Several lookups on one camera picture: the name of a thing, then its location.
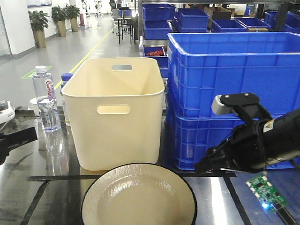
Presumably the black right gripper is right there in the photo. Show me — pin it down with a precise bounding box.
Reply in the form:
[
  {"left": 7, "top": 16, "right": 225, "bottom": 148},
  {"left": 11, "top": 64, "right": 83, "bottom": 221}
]
[{"left": 194, "top": 103, "right": 272, "bottom": 174}]

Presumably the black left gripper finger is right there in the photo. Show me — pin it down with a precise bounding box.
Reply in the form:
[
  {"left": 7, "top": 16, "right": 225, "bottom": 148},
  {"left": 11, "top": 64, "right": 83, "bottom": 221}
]
[{"left": 0, "top": 127, "right": 38, "bottom": 164}]

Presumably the beige plate black rim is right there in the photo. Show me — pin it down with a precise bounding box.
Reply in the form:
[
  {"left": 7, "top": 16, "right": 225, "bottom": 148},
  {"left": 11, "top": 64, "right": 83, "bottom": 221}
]
[{"left": 81, "top": 163, "right": 197, "bottom": 225}]

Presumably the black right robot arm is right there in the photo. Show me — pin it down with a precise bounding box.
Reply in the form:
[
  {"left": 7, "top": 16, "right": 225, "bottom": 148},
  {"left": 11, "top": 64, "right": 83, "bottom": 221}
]
[{"left": 230, "top": 108, "right": 300, "bottom": 173}]

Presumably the blue crates shelf rack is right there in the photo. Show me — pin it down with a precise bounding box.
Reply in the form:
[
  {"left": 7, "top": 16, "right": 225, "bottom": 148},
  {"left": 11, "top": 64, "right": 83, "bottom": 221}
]
[{"left": 139, "top": 0, "right": 300, "bottom": 75}]

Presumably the large blue crate bottom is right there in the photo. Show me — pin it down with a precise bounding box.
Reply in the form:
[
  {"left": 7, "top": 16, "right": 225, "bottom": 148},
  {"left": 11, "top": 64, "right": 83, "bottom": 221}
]
[{"left": 165, "top": 93, "right": 300, "bottom": 171}]

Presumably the large blue crate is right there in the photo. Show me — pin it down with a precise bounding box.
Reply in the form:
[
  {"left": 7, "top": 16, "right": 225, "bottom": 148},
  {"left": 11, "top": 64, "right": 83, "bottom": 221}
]
[
  {"left": 165, "top": 93, "right": 300, "bottom": 171},
  {"left": 168, "top": 32, "right": 300, "bottom": 118}
]

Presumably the clear water bottle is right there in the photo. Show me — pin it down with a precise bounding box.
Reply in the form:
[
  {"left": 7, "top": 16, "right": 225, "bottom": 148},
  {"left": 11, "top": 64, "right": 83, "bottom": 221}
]
[{"left": 32, "top": 65, "right": 61, "bottom": 132}]

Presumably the green circuit board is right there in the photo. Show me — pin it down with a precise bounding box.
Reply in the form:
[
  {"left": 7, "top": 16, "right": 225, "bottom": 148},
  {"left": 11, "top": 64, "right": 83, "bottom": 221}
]
[{"left": 246, "top": 174, "right": 288, "bottom": 212}]

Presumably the blue cap bottle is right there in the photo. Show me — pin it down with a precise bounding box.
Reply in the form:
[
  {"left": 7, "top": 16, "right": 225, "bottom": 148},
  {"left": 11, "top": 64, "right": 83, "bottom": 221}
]
[{"left": 60, "top": 73, "right": 74, "bottom": 127}]

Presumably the large blue crate top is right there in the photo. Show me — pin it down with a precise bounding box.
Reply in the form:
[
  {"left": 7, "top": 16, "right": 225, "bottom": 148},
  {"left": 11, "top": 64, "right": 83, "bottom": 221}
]
[{"left": 168, "top": 32, "right": 300, "bottom": 118}]

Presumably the cream plastic bin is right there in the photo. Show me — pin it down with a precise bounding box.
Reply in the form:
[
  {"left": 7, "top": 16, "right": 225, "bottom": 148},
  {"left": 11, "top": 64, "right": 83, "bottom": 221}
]
[{"left": 62, "top": 57, "right": 165, "bottom": 171}]

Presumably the potted plant brass pot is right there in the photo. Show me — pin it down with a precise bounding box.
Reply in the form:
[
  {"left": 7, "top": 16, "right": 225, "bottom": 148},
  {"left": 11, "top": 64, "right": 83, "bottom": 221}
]
[{"left": 28, "top": 10, "right": 50, "bottom": 48}]

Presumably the potted plant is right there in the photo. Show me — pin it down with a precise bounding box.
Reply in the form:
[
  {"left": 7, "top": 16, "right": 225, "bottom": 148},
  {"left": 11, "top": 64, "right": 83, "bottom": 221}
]
[
  {"left": 66, "top": 4, "right": 80, "bottom": 32},
  {"left": 52, "top": 6, "right": 67, "bottom": 38}
]

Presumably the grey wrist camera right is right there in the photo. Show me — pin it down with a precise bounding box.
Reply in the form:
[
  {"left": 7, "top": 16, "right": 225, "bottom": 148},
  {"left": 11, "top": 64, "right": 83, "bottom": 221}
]
[{"left": 210, "top": 92, "right": 260, "bottom": 116}]

